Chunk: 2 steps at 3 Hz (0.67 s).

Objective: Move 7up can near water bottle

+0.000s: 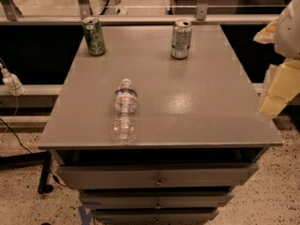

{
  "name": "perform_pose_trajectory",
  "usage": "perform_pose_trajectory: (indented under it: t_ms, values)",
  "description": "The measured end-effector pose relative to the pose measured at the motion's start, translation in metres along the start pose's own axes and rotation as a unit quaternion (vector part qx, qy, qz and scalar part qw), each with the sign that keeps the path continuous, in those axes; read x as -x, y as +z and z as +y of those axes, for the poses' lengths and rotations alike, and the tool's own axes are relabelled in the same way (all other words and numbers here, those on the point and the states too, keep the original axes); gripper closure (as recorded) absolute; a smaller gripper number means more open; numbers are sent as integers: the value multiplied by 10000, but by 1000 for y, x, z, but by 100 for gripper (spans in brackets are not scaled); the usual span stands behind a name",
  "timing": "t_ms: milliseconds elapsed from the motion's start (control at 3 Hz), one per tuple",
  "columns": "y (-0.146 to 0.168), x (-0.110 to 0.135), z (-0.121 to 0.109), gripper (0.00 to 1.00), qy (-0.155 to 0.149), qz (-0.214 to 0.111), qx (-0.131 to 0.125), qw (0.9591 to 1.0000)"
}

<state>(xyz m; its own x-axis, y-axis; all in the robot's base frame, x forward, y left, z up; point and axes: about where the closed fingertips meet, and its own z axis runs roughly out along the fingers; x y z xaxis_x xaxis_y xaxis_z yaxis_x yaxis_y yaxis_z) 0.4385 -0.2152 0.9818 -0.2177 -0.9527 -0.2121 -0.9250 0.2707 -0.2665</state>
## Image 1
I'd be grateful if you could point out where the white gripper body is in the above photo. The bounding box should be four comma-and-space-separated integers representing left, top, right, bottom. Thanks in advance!
274, 0, 300, 59

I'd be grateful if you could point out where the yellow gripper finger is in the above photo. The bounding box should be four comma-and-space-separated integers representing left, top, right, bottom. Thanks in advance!
253, 19, 278, 44
256, 59, 300, 120

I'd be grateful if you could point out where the silver 7up can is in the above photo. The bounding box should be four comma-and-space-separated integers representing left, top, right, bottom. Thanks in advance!
171, 20, 192, 59

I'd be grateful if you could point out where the clear plastic water bottle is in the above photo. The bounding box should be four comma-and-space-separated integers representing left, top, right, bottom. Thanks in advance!
112, 79, 138, 143

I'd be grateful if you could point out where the green soda can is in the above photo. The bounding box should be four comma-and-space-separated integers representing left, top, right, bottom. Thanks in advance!
82, 17, 106, 56

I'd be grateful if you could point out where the grey drawer cabinet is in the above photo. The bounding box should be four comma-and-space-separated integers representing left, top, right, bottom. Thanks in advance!
37, 24, 285, 225

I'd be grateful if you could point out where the top grey drawer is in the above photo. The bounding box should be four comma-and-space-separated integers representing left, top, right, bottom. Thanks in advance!
57, 163, 259, 189

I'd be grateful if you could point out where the grey drawer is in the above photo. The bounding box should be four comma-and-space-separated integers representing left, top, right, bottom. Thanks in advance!
81, 190, 233, 209
57, 163, 259, 189
94, 208, 218, 223

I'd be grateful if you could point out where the bottom grey drawer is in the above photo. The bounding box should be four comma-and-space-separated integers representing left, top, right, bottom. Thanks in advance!
94, 208, 218, 223

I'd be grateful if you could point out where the middle grey drawer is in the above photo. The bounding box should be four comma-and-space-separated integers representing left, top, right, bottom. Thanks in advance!
81, 190, 233, 209

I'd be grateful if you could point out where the white plug adapter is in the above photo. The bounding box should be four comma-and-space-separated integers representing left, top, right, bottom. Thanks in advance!
0, 64, 25, 97

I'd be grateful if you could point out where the black metal stand leg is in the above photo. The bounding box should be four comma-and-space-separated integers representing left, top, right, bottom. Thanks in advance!
0, 151, 53, 194

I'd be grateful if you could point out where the black cable on floor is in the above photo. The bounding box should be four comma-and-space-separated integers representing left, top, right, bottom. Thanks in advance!
0, 117, 67, 188

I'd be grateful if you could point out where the grey metal rail frame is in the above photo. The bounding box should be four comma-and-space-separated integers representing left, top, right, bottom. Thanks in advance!
0, 0, 278, 25

